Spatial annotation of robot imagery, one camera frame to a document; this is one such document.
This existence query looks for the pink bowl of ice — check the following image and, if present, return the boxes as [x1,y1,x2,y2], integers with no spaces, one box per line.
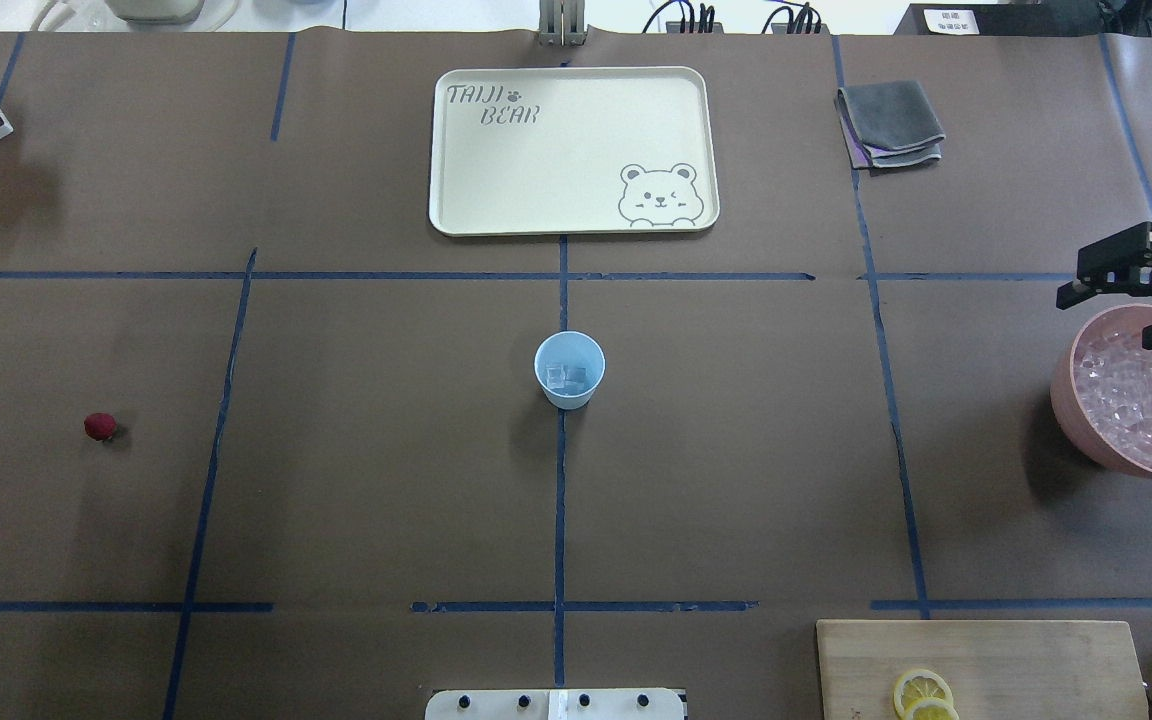
[1049,304,1152,478]

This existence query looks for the light blue plastic cup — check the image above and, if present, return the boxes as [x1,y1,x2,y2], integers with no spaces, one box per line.
[532,331,605,411]

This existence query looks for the red strawberry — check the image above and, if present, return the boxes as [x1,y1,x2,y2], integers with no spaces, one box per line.
[83,414,119,442]

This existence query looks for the grey folded cloth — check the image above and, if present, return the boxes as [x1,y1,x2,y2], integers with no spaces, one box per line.
[835,79,946,170]

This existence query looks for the wooden cutting board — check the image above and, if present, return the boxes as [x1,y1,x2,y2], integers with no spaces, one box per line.
[814,619,1149,719]

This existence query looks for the lemon slices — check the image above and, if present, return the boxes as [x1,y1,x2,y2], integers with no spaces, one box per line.
[890,667,960,719]

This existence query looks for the cream bear tray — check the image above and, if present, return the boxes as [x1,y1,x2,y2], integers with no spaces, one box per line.
[429,67,721,237]

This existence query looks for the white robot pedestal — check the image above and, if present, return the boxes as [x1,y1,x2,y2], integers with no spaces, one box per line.
[424,687,689,719]

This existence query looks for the aluminium frame post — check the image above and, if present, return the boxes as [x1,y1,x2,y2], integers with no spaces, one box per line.
[538,0,588,47]

